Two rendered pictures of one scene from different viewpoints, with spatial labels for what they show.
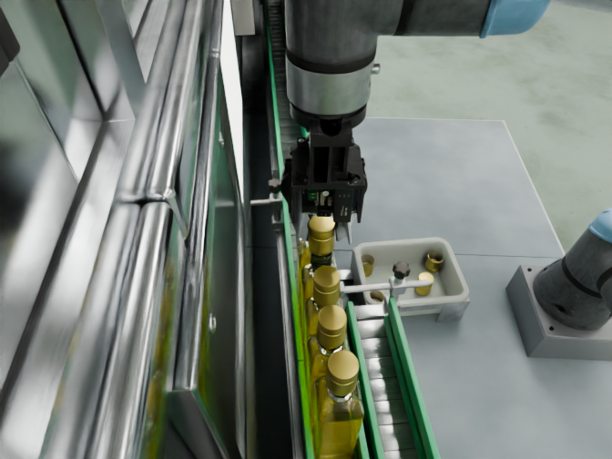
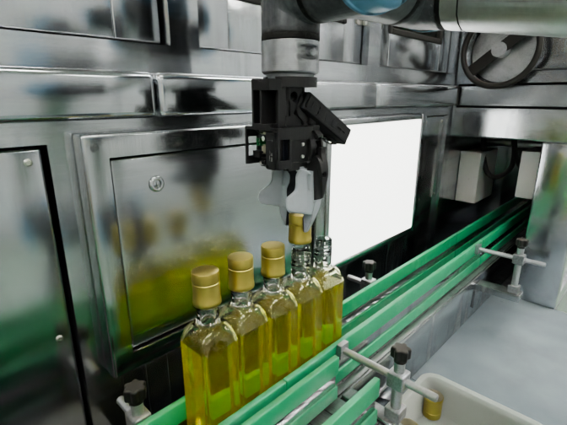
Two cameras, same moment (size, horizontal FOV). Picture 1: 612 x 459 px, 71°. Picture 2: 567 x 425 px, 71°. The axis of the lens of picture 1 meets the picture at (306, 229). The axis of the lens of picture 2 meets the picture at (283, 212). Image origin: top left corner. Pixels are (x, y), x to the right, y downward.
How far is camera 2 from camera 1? 50 cm
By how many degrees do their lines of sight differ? 51
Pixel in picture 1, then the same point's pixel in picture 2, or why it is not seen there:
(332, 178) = (266, 124)
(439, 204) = not seen: outside the picture
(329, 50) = (266, 23)
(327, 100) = (266, 59)
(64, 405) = (11, 38)
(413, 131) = not seen: outside the picture
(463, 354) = not seen: outside the picture
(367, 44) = (288, 20)
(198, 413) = (83, 170)
